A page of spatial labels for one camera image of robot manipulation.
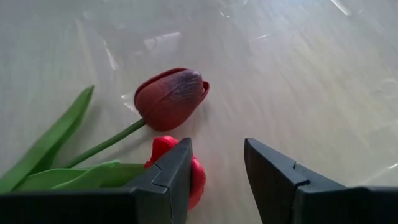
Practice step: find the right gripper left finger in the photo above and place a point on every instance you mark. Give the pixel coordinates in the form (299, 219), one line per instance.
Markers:
(168, 186)

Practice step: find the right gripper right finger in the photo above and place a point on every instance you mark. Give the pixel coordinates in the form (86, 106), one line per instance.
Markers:
(286, 193)

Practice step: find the dark red artificial tulip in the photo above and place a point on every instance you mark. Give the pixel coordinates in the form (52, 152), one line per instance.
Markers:
(171, 99)

